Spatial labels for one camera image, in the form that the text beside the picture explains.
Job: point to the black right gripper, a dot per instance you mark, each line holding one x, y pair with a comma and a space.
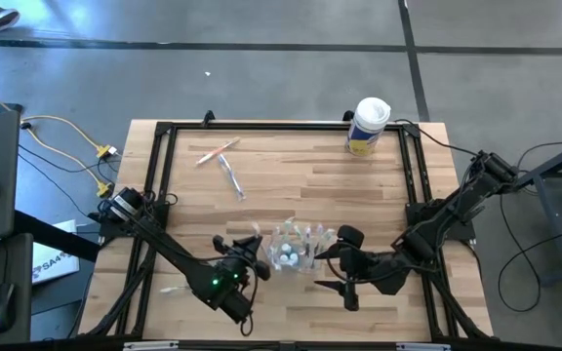
378, 270

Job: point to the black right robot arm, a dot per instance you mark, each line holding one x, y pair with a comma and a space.
456, 205

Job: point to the clear acrylic organizer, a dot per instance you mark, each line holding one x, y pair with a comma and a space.
305, 265

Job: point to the blue toothbrush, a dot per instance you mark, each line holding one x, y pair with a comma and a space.
232, 178

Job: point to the black computer mouse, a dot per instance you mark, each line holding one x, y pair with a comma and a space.
0, 304

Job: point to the white printed box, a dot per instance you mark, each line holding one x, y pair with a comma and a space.
54, 258

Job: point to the wipes canister with white lid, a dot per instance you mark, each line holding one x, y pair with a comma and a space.
368, 131

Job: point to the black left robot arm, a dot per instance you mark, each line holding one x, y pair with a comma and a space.
173, 253

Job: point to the black desk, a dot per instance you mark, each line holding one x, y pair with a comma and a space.
22, 273

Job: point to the white label strip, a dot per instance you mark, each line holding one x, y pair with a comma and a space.
422, 347
150, 346

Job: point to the black frame clamp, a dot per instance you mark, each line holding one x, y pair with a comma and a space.
347, 116
208, 117

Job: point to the black diagonal beam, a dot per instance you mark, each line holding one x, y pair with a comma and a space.
56, 236

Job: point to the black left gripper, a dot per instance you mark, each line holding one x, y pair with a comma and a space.
239, 261

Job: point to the black extrusion table frame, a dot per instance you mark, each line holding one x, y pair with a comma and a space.
286, 126

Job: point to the grey side table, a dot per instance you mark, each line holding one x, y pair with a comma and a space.
554, 163

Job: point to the small teal mouthwash bottle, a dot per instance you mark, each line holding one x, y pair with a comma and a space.
293, 257
284, 258
286, 247

